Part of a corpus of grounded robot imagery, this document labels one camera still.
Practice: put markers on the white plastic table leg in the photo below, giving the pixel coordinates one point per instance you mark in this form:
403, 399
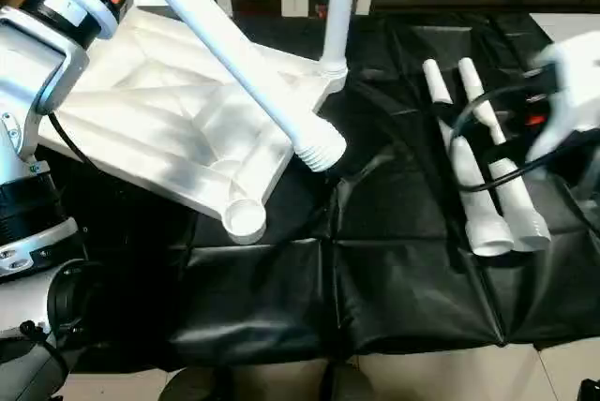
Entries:
340, 7
225, 40
487, 227
515, 195

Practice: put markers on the white plastic table top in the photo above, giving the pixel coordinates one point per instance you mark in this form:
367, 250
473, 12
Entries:
164, 115

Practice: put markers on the white flat board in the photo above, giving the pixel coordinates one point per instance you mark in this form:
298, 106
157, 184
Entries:
567, 26

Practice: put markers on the black mat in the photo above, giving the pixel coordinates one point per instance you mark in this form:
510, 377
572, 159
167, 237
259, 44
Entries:
398, 288

